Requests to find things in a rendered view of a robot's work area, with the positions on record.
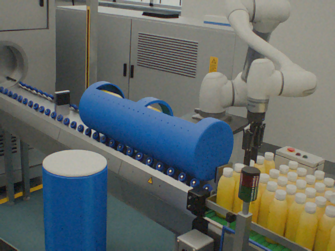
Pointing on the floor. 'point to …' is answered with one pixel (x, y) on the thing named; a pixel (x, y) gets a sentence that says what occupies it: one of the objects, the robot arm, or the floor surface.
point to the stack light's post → (242, 231)
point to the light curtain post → (91, 42)
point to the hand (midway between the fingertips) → (251, 156)
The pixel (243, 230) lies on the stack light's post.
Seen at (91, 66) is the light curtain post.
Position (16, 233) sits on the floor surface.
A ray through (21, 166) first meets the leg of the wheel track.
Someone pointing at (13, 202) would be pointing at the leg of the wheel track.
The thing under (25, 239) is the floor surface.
